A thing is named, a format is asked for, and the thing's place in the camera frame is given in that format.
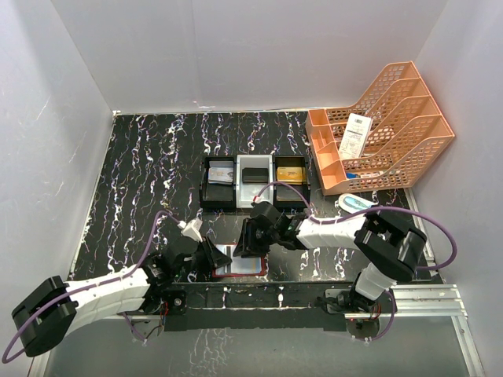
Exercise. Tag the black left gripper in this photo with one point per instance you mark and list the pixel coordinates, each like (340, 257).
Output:
(212, 254)

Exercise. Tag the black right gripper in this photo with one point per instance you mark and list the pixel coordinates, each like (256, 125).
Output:
(246, 246)

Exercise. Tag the red leather card holder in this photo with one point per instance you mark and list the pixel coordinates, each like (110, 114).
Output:
(239, 266)

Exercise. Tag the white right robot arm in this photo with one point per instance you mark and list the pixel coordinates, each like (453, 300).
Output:
(392, 246)

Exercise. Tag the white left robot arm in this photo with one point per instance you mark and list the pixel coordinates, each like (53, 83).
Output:
(56, 307)

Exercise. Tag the black card in white bin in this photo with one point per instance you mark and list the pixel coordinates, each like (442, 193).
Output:
(255, 175)

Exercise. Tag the white VIP card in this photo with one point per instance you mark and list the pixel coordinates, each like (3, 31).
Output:
(220, 172)

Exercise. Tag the gold card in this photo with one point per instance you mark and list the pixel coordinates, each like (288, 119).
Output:
(291, 175)

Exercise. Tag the white bin middle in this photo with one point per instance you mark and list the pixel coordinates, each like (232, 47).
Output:
(245, 193)

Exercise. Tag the black bin right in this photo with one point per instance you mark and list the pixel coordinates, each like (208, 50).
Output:
(294, 193)

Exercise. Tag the black bin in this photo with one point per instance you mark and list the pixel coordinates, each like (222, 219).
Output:
(294, 193)
(217, 190)

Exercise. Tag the black bin left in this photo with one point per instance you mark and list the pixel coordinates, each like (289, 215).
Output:
(217, 190)

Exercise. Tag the white blue tape dispenser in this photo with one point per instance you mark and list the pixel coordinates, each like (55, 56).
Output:
(352, 203)

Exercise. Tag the white paper receipt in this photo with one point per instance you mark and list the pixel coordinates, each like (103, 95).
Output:
(355, 136)

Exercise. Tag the orange plastic desk organizer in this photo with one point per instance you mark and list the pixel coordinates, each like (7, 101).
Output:
(408, 133)

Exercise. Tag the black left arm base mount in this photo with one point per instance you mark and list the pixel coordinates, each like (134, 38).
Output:
(165, 304)

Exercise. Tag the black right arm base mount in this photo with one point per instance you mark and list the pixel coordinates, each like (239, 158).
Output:
(362, 315)

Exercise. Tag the aluminium frame rail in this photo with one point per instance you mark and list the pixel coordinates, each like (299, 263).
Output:
(273, 330)

